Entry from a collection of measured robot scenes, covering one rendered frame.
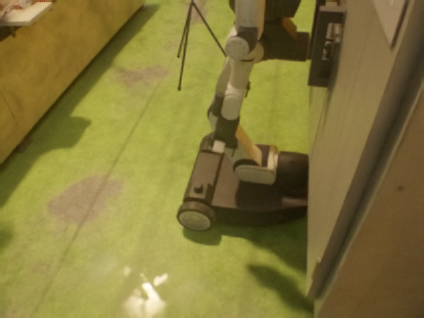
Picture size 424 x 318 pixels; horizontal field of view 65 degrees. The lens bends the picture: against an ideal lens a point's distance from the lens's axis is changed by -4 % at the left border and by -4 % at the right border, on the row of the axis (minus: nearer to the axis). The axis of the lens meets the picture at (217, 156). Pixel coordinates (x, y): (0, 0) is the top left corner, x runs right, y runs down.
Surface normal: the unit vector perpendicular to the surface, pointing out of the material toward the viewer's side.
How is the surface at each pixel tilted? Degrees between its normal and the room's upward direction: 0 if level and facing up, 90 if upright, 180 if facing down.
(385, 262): 90
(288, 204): 0
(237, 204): 0
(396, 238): 90
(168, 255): 0
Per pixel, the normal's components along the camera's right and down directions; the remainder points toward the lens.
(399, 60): -0.19, 0.69
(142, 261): -0.02, -0.71
